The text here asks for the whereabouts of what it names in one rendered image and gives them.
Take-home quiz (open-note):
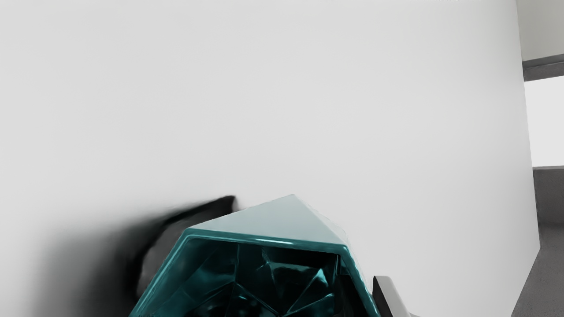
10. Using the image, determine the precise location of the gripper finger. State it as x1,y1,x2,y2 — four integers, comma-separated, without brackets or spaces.
372,276,420,317

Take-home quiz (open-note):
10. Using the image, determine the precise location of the teal faceted mug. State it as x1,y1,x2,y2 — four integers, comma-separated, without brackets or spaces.
129,194,382,317

